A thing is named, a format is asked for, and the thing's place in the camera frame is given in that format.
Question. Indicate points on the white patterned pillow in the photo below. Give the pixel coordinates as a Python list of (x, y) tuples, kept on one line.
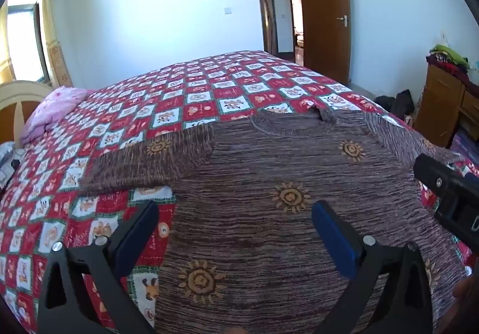
[(7, 165)]

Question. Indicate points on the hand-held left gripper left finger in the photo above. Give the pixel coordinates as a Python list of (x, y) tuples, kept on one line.
[(134, 241)]

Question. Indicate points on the pile of colourful clothes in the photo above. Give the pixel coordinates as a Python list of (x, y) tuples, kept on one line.
[(449, 57)]

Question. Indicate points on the cream wooden headboard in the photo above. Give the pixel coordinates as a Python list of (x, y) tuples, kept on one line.
[(18, 102)]

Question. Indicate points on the wooden cabinet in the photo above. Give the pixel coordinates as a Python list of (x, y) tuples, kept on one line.
[(438, 102)]

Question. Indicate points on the red patchwork printed blanket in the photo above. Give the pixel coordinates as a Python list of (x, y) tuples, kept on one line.
[(131, 109)]

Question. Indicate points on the window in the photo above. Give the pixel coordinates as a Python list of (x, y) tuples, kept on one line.
[(22, 31)]

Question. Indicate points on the purple cloth bundle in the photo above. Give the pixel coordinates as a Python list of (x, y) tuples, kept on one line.
[(466, 147)]

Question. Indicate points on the yellow curtain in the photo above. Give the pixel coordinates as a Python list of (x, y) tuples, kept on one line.
[(52, 27)]

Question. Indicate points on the white wall switch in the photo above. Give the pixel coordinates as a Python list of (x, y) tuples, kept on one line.
[(227, 10)]

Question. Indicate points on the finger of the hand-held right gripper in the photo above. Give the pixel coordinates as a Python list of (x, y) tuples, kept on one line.
[(430, 171)]

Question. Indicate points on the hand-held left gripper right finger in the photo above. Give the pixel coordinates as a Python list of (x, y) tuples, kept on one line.
[(333, 237)]

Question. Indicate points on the black bag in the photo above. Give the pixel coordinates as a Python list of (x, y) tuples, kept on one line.
[(398, 104)]

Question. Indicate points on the brown wooden door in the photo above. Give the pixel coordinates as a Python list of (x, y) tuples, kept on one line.
[(325, 38)]

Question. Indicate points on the brown sun-pattern knit sweater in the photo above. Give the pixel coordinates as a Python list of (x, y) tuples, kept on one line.
[(262, 188)]

